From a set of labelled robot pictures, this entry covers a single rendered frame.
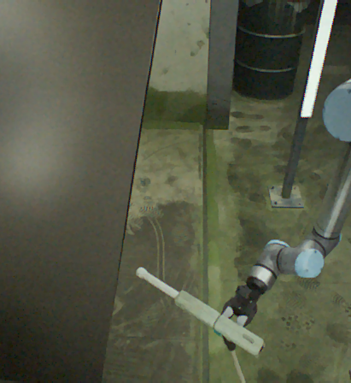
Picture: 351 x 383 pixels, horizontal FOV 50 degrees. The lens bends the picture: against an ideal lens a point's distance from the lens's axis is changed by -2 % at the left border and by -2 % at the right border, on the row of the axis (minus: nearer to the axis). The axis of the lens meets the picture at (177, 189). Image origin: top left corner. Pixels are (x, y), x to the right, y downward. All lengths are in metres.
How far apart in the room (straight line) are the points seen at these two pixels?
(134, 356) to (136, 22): 1.49
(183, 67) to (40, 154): 2.34
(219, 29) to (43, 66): 2.31
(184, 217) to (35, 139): 1.74
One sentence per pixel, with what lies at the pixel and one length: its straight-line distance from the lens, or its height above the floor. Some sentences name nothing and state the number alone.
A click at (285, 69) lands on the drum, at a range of 3.48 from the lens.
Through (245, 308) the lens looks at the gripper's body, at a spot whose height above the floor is 0.55.
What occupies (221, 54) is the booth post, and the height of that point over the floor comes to 0.62.
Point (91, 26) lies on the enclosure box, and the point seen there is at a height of 1.48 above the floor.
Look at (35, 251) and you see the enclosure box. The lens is 0.75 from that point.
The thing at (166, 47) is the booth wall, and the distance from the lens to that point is 2.82.
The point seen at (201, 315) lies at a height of 0.56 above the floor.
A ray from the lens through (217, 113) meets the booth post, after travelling 3.03.
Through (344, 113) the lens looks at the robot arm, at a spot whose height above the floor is 1.22.
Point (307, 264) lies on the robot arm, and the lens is 1.26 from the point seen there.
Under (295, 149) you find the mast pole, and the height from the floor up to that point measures 0.39.
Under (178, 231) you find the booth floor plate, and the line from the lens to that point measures 2.17.
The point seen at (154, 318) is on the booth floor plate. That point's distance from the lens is 1.85.
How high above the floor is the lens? 1.62
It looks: 40 degrees down
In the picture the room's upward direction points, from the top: 1 degrees counter-clockwise
